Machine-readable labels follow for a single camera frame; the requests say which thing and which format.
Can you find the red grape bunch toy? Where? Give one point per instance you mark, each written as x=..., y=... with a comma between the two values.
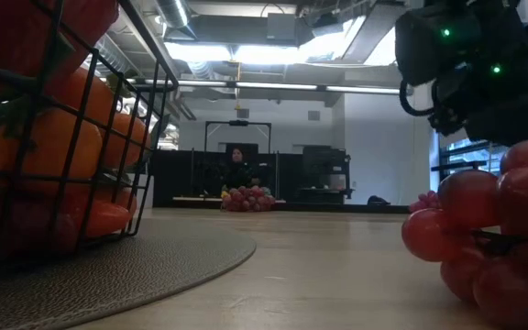
x=470, y=197
x=426, y=201

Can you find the orange tangerine cluster toy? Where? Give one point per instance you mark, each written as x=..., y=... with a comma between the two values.
x=62, y=142
x=128, y=137

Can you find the orange carrot toy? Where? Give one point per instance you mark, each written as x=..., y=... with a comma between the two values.
x=108, y=220

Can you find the black equipment rack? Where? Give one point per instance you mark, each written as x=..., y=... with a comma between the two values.
x=326, y=165

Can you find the long ceiling light strip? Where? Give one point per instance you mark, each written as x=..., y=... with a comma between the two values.
x=291, y=86

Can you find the purple grape bunch toy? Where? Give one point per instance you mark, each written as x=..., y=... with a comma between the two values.
x=248, y=199

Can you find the person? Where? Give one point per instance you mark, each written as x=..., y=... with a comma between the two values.
x=238, y=174

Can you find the black office partition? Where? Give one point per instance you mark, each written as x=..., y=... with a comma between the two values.
x=177, y=174

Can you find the round grey placemat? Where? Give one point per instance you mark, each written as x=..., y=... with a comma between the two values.
x=154, y=275

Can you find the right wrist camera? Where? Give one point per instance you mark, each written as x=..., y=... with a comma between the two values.
x=429, y=46

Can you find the silver ventilation duct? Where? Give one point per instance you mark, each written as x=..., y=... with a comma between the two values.
x=383, y=46

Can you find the black rig frame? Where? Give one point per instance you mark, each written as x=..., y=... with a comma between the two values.
x=238, y=123

